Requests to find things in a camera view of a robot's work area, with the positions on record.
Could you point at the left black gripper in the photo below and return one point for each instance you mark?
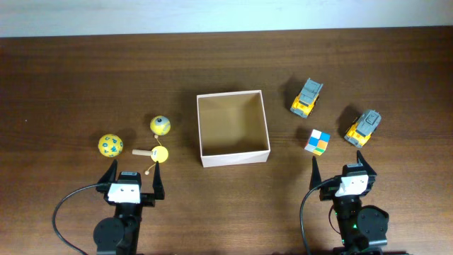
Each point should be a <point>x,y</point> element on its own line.
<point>149,198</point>

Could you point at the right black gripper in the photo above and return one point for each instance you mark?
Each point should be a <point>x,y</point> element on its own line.
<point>328,191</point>

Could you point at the small colourful puzzle cube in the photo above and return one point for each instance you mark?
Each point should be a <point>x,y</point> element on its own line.
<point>317,142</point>

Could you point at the yellow grey mixer truck toy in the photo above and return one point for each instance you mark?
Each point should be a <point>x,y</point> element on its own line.
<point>359,133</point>

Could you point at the yellow grey dump truck toy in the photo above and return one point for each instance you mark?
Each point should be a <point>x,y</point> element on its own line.
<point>305,101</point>

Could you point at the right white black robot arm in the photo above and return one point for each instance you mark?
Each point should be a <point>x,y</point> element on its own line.
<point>362,228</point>

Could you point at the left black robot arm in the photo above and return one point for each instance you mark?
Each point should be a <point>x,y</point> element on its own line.
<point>119,234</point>

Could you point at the yellow wooden paddle drum toy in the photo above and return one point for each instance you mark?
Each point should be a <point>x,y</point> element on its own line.
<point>158,154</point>

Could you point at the yellow ball with blue letters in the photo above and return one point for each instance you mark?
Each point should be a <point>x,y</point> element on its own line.
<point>110,145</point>

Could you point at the pink cardboard box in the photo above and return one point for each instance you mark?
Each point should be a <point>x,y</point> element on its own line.
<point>232,128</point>

